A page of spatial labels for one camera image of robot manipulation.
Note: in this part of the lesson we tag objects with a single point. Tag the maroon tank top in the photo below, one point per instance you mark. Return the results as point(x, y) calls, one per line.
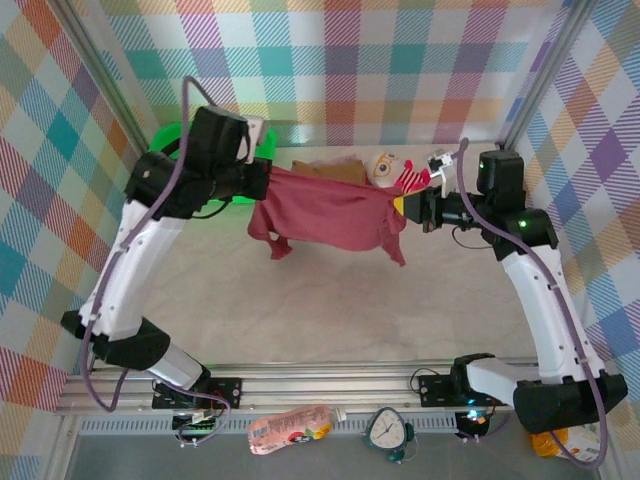
point(325, 215)

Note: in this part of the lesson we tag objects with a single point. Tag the tan tank top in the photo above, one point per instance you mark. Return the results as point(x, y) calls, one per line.
point(330, 172)

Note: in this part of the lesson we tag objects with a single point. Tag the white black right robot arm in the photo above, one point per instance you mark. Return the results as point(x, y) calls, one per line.
point(550, 320)

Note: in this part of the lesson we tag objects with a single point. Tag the plush doll with glasses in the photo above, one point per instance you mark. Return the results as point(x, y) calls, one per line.
point(382, 170)

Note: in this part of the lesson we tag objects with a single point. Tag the green plastic basket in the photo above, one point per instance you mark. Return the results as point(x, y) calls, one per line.
point(162, 140)

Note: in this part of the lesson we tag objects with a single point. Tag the teal alarm clock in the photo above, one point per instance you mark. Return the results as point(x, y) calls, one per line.
point(385, 430)

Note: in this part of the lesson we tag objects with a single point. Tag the small controller board with led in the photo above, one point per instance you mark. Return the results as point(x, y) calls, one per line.
point(475, 420)

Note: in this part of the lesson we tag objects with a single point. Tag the pink snack pouch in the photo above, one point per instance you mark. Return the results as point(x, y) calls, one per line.
point(290, 430)

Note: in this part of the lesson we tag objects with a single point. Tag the cup with orange lid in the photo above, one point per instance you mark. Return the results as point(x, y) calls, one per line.
point(580, 442)

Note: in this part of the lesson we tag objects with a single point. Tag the green circuit board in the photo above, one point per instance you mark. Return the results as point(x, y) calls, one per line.
point(197, 427)

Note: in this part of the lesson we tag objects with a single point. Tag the aluminium corner post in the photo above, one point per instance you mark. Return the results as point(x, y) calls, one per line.
point(547, 65)
point(102, 65)

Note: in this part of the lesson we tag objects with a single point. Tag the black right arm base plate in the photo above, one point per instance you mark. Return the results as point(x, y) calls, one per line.
point(435, 390)

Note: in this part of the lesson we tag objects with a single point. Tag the long aluminium frame rail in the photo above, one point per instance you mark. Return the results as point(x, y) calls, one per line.
point(325, 387)

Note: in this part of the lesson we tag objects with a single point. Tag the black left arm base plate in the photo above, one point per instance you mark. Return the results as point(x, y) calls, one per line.
point(227, 390)

